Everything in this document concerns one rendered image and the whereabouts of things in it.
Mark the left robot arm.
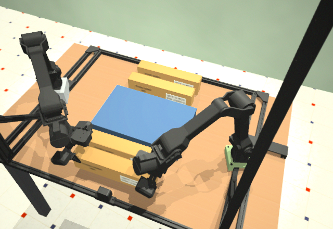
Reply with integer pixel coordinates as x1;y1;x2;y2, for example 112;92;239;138
19;31;93;148

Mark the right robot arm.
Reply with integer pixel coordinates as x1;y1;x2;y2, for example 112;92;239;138
132;90;256;176

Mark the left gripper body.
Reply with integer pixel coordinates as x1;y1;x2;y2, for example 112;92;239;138
51;121;93;166

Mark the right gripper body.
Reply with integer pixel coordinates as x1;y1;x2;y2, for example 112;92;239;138
135;169;167;198

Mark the blue raised platform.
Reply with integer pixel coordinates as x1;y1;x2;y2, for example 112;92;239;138
91;85;197;147

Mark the tan cardboard box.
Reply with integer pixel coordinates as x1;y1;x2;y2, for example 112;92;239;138
137;60;202;95
127;72;195;106
89;129;152;160
73;145;141;187

